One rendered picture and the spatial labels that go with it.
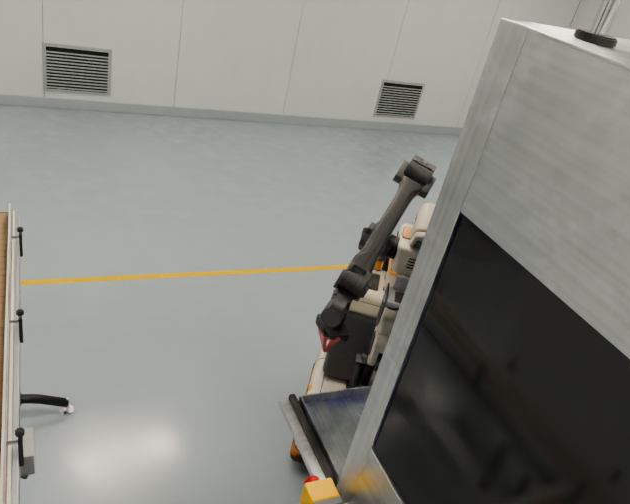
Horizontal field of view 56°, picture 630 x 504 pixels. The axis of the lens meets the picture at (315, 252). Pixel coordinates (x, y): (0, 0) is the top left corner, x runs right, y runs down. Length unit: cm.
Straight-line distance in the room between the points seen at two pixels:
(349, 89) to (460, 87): 154
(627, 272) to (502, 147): 28
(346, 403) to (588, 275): 120
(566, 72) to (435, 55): 660
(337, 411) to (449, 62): 615
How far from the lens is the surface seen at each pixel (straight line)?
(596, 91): 85
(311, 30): 664
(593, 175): 84
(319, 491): 149
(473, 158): 100
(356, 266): 160
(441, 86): 767
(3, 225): 249
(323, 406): 188
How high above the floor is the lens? 219
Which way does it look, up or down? 30 degrees down
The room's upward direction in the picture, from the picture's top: 14 degrees clockwise
